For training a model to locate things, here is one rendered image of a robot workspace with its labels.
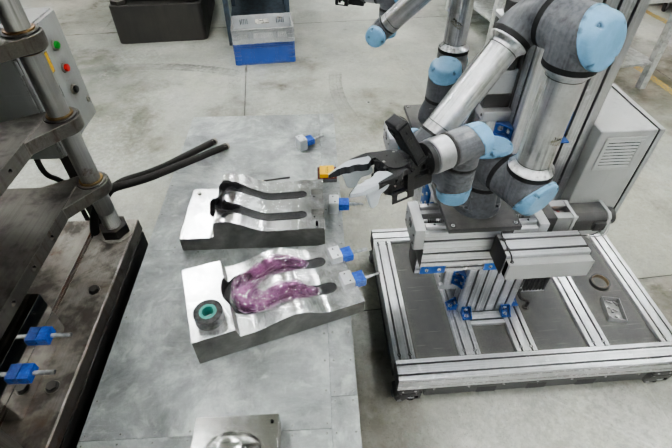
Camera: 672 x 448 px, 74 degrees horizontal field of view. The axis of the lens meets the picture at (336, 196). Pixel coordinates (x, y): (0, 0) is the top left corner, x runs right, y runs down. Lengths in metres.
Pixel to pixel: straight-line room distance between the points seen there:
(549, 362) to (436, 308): 0.51
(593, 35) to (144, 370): 1.35
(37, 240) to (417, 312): 1.52
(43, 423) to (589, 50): 1.54
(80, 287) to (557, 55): 1.53
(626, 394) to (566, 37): 1.83
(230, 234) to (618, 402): 1.84
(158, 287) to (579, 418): 1.81
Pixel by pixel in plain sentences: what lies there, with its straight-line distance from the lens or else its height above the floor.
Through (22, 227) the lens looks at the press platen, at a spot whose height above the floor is 1.04.
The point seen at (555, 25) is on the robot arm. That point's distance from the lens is 1.06.
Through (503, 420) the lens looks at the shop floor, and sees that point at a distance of 2.24.
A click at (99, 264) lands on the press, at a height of 0.79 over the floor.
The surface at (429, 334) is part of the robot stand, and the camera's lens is 2.10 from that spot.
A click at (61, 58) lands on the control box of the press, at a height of 1.33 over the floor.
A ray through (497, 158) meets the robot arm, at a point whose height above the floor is 1.25.
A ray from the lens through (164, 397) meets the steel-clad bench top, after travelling 1.37.
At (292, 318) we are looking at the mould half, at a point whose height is 0.88.
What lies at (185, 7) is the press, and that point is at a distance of 5.27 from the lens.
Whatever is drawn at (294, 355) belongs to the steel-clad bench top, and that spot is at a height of 0.80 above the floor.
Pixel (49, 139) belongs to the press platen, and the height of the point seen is 1.26.
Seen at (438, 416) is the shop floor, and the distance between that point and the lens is 2.18.
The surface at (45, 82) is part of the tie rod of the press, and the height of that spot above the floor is 1.41.
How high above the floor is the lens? 1.98
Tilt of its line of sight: 42 degrees down
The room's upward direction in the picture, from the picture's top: straight up
